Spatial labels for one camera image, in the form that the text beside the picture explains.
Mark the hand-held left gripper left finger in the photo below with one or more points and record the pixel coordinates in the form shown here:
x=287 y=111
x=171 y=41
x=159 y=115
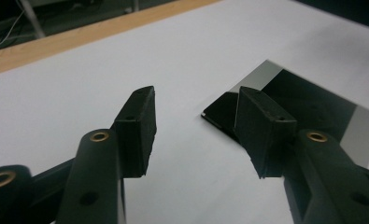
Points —
x=95 y=174

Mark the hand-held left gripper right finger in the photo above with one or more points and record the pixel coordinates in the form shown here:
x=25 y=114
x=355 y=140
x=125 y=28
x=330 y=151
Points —
x=266 y=133

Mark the white paper sheet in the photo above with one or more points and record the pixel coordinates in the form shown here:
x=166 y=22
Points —
x=185 y=62

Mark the grey metal stand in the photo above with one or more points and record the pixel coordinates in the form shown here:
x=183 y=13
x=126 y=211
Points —
x=32 y=18

